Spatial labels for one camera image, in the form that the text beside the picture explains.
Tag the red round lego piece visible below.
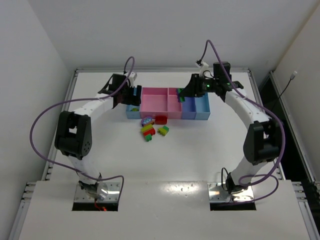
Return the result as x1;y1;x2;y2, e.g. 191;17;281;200
154;115;168;125

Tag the yellow lego brick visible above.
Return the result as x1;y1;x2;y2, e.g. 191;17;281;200
157;127;168;136

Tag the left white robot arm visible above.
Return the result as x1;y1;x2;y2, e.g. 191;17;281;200
54;72;142;201

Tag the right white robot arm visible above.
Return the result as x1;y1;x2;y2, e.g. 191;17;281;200
176;61;282;194

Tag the left light blue bin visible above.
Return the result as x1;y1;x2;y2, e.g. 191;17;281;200
125;87;143;120

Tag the light blue bin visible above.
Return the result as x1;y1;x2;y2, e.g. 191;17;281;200
194;93;211;120
125;87;143;120

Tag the periwinkle blue bin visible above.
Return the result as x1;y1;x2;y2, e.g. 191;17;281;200
181;97;196;120

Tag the pink divided tray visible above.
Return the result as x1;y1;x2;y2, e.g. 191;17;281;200
139;87;182;119

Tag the purple flower lego piece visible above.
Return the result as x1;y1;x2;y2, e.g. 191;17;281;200
141;116;155;127

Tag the right light blue bin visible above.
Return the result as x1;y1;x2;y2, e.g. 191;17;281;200
194;93;211;120

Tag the multicolour stacked lego block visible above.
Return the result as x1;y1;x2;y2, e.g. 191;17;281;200
140;124;156;137

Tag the small green lego brick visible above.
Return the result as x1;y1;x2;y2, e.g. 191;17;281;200
144;134;152;142

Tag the white front board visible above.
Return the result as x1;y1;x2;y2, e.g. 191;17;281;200
19;181;309;240

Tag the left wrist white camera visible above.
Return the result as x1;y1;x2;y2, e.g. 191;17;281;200
124;72;138;88

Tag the wrist white camera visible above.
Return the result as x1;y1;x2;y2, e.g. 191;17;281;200
124;72;138;88
195;60;209;76

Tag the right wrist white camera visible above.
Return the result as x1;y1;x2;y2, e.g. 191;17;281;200
195;60;209;76

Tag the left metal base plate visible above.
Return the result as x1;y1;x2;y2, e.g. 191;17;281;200
74;181;121;204

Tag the metal base plate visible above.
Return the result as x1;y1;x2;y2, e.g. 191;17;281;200
74;181;121;204
207;182;255;204

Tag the black wall cable with plug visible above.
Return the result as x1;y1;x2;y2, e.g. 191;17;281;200
273;70;298;101

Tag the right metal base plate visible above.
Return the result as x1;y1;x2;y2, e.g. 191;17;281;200
207;182;255;204

